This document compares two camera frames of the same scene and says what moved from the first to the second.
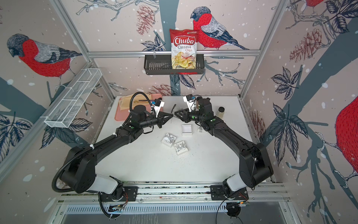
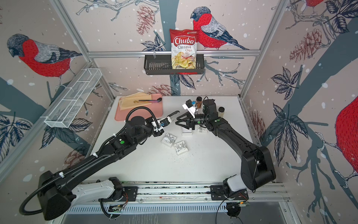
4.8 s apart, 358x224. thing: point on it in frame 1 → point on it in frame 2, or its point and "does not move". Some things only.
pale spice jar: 221,112 does not move
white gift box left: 168,140 does not move
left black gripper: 161,120 → 158,134
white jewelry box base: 186,129 does not move
